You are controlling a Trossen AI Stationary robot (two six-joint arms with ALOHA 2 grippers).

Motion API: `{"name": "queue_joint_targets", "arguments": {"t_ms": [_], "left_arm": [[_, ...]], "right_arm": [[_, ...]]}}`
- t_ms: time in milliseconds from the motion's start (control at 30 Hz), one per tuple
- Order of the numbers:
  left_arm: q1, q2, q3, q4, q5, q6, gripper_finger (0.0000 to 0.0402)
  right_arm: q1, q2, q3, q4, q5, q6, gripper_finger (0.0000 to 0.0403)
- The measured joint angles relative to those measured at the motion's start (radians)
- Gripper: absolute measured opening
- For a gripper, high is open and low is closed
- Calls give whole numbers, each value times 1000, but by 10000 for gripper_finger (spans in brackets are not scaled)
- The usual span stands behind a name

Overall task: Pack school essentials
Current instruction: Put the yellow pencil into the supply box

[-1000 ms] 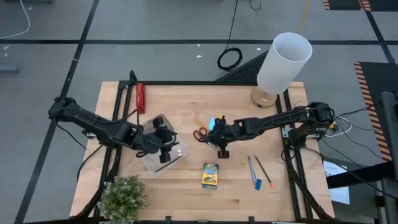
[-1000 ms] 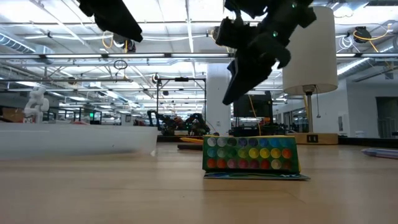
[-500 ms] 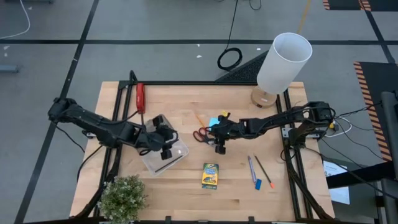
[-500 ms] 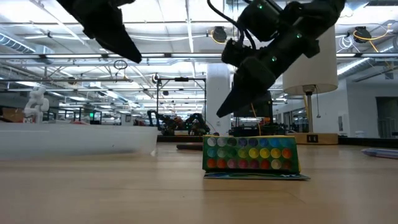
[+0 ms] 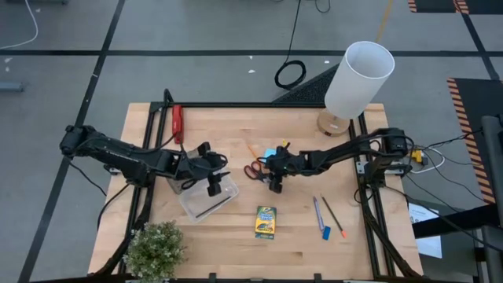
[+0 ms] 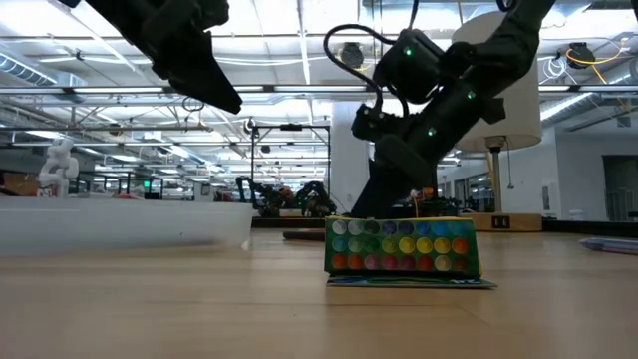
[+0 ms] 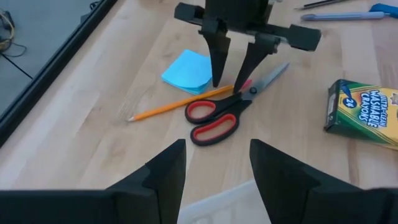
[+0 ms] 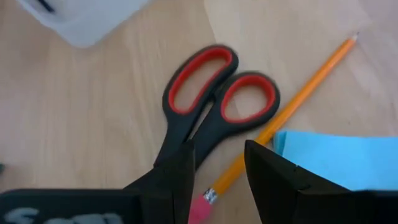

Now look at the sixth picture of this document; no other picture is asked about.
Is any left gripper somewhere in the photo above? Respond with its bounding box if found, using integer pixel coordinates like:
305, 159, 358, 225
59, 0, 243, 115

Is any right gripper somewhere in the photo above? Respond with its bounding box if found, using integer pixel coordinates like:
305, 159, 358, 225
351, 107, 475, 220

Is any green yellow crayon box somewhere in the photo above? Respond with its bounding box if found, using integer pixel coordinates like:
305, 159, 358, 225
323, 215, 498, 291

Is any clear plastic pencil case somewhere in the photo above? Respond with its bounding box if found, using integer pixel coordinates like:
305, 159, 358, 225
0, 196, 254, 258

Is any blue grey pen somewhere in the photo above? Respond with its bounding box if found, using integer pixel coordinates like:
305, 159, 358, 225
577, 236, 638, 252

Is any white building column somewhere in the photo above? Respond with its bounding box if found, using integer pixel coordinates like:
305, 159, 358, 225
330, 102, 371, 218

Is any black metal rig stand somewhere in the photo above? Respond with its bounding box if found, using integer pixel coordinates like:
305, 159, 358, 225
250, 123, 332, 218

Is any white shade wooden table lamp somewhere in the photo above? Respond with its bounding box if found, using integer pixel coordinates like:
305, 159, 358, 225
451, 12, 543, 233

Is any brown cardboard box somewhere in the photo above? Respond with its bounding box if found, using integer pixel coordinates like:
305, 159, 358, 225
0, 172, 41, 197

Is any black cable ring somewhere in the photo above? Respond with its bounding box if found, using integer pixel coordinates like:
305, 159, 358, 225
181, 95, 206, 114

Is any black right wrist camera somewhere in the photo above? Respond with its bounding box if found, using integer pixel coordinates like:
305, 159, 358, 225
351, 103, 389, 144

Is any black right camera cable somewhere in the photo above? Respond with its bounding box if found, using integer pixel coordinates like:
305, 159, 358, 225
322, 0, 421, 116

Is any black ceiling cable reel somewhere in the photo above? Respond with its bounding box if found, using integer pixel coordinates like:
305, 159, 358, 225
340, 42, 366, 70
566, 42, 598, 70

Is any grey ceiling duct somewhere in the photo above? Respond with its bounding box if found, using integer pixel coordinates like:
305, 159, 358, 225
0, 52, 89, 104

